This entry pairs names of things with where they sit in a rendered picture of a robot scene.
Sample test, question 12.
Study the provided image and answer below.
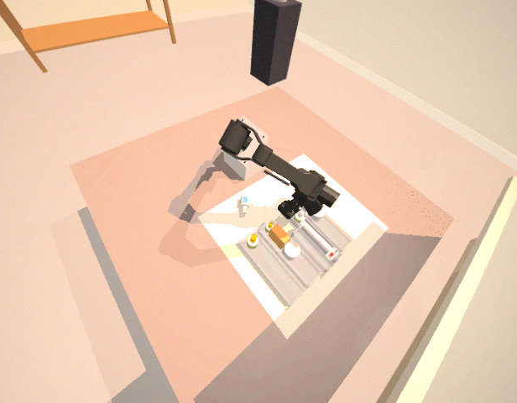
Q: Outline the cream bottle with yellow-green label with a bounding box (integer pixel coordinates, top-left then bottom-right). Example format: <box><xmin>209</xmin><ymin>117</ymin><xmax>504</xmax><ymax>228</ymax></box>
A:
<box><xmin>294</xmin><ymin>211</ymin><xmax>304</xmax><ymax>223</ymax></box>

